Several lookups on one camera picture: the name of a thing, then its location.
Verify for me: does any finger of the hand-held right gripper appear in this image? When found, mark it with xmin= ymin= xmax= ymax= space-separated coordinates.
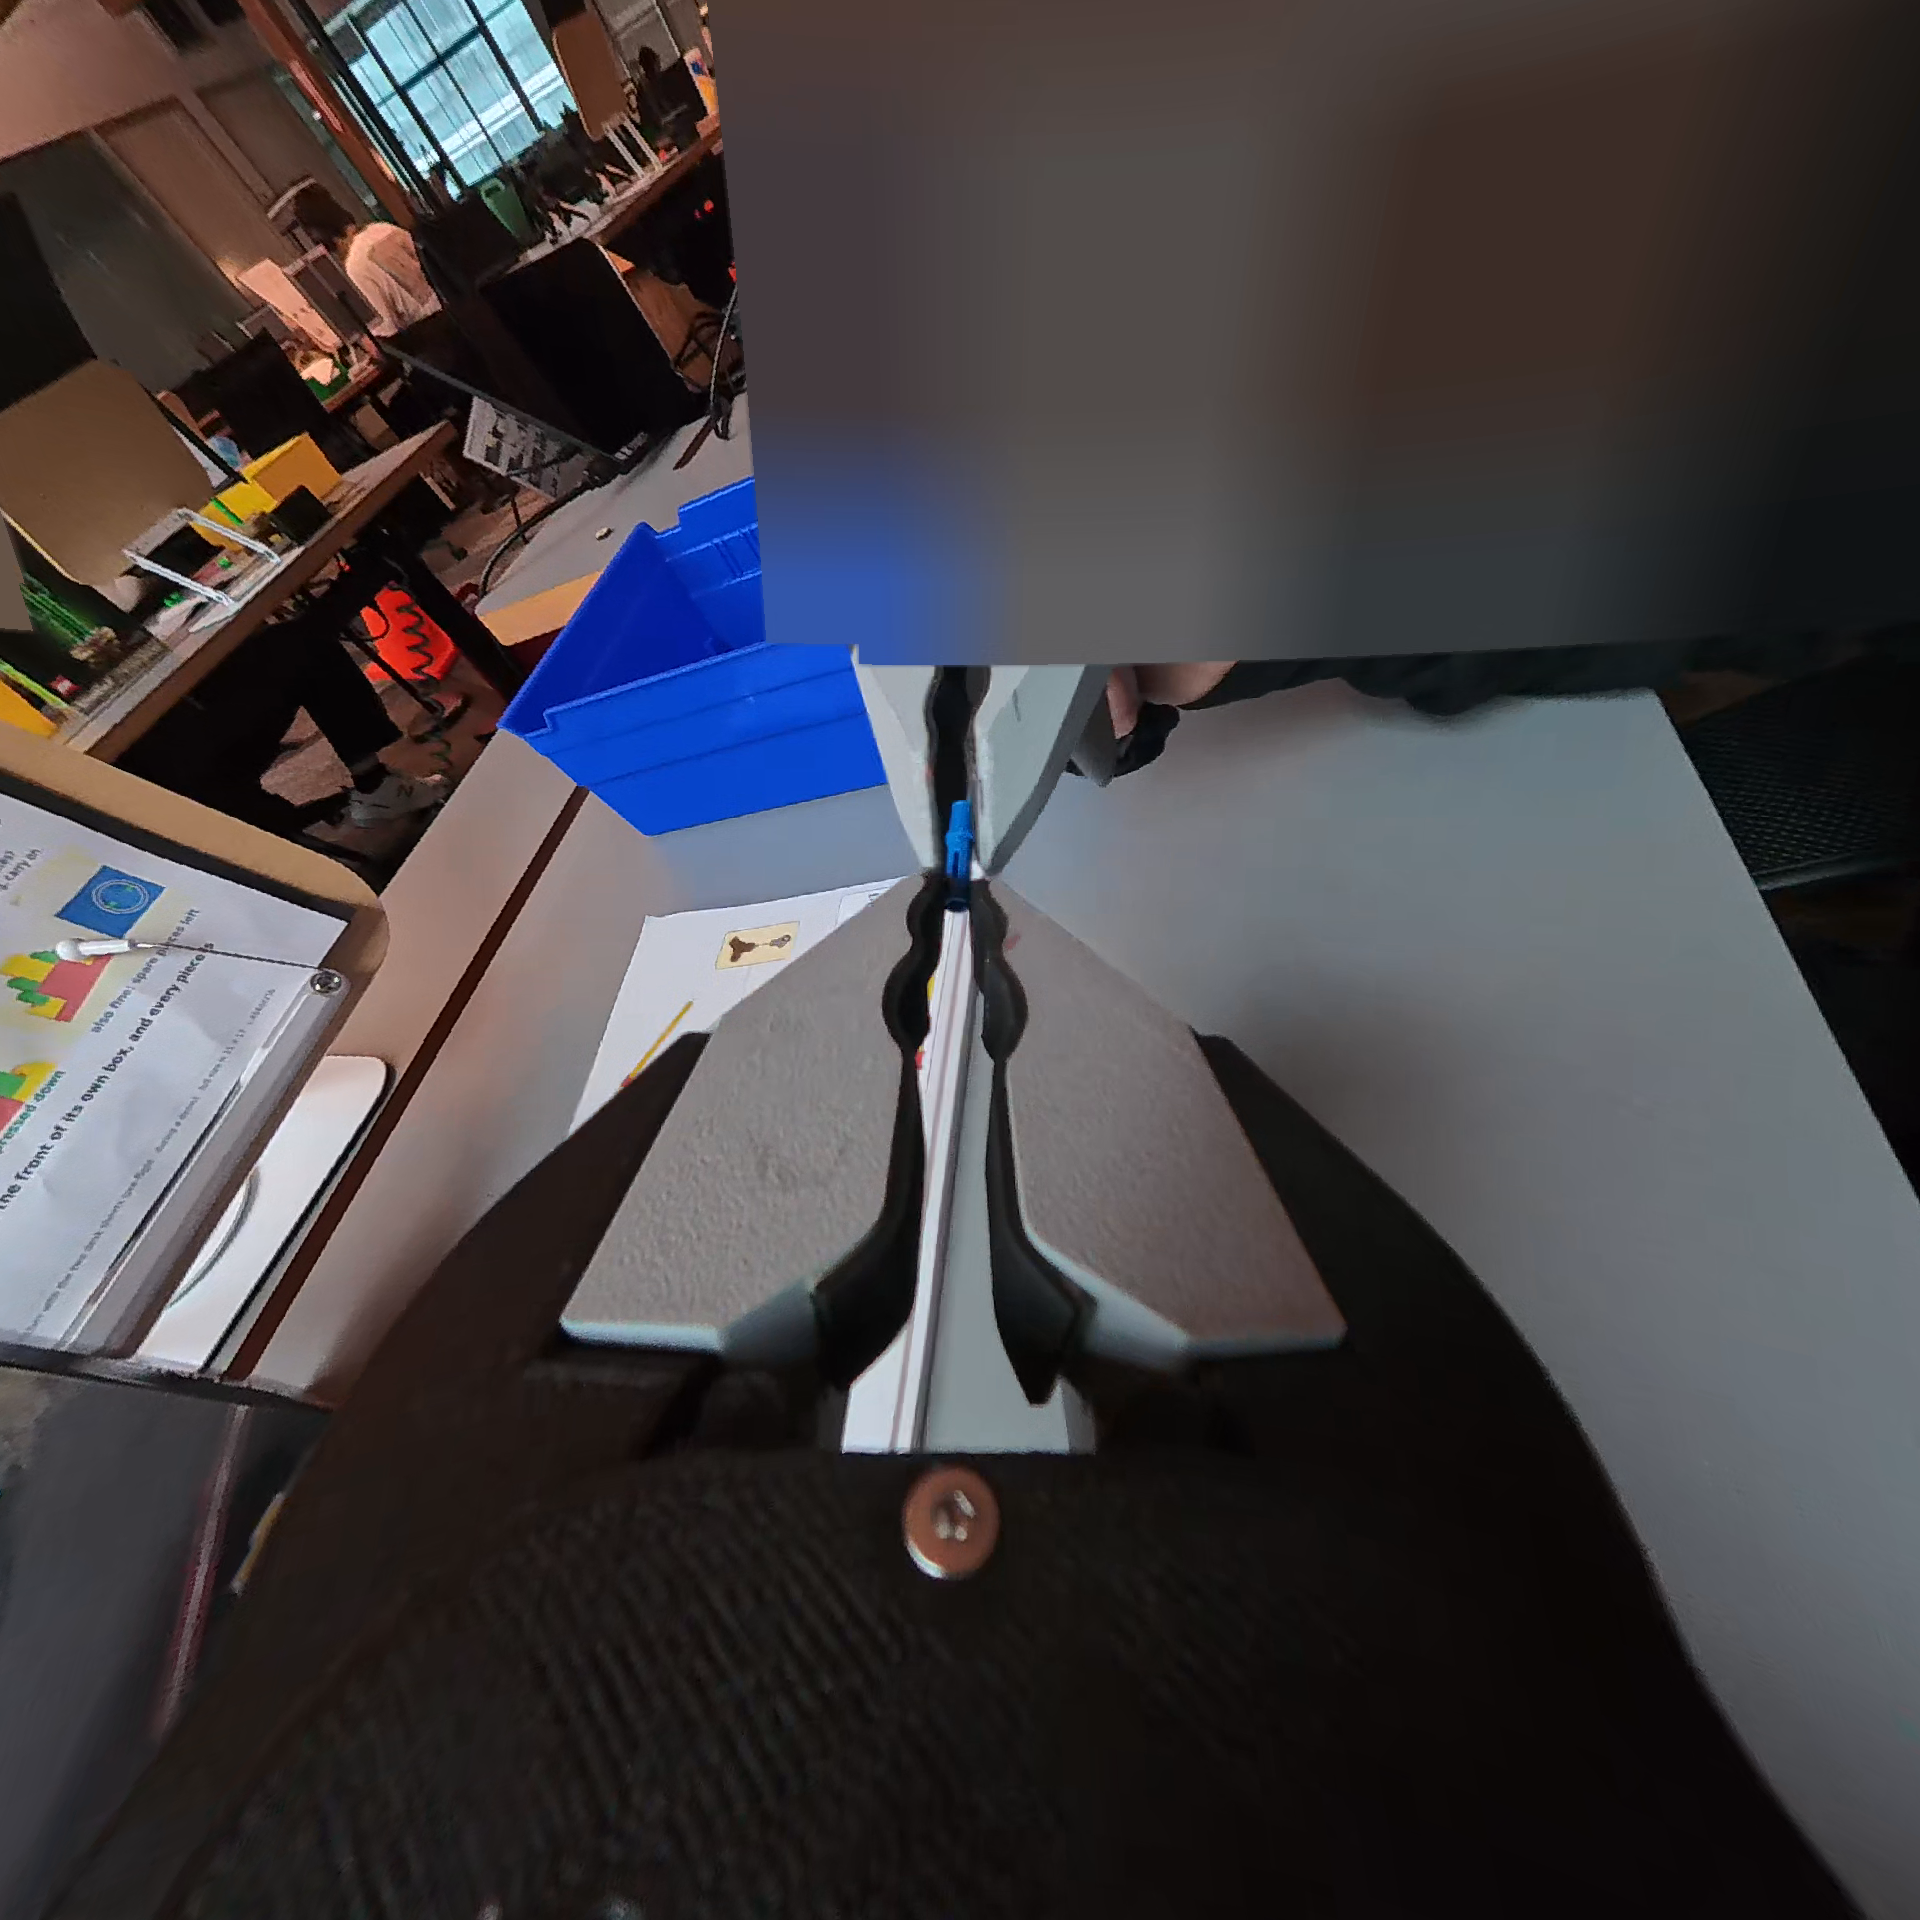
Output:
xmin=967 ymin=664 xmax=1114 ymax=883
xmin=855 ymin=664 xmax=967 ymax=880

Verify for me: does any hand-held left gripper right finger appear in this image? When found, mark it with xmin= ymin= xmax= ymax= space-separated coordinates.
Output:
xmin=967 ymin=875 xmax=1349 ymax=1406

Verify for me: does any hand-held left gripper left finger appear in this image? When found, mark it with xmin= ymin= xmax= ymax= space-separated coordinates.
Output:
xmin=560 ymin=875 xmax=951 ymax=1396

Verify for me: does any person's right hand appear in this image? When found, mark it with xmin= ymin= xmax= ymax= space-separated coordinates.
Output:
xmin=1112 ymin=664 xmax=1238 ymax=722

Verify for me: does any white instruction booklet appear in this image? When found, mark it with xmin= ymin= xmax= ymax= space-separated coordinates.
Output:
xmin=572 ymin=884 xmax=1105 ymax=1458

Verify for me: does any blue plastic bin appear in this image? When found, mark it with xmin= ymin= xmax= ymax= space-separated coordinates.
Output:
xmin=500 ymin=478 xmax=892 ymax=839

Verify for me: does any silver stand base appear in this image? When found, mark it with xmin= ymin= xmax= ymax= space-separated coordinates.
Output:
xmin=140 ymin=1055 xmax=397 ymax=1372

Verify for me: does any black monitor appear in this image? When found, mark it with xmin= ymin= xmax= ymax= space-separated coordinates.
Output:
xmin=480 ymin=239 xmax=710 ymax=466

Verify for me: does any wooden work table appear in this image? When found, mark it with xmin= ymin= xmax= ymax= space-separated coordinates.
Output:
xmin=46 ymin=420 xmax=520 ymax=780

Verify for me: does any yellow plastic bin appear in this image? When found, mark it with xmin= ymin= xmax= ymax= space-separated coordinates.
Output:
xmin=208 ymin=434 xmax=343 ymax=526

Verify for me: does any brown cardboard sheet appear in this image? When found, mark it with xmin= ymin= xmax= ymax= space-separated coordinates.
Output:
xmin=0 ymin=360 xmax=212 ymax=588

